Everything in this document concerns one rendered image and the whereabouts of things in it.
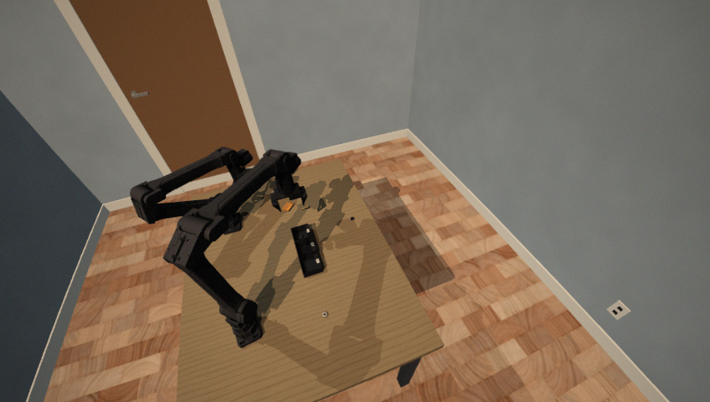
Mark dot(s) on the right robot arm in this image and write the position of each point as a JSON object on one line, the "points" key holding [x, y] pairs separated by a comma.
{"points": [[205, 225]]}

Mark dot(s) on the black rack of three bins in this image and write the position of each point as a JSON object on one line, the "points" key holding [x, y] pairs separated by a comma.
{"points": [[306, 250]]}

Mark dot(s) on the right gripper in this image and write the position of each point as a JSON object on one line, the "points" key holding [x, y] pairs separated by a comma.
{"points": [[286, 191]]}

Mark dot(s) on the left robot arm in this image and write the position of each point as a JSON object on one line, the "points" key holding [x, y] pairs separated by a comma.
{"points": [[150, 193]]}

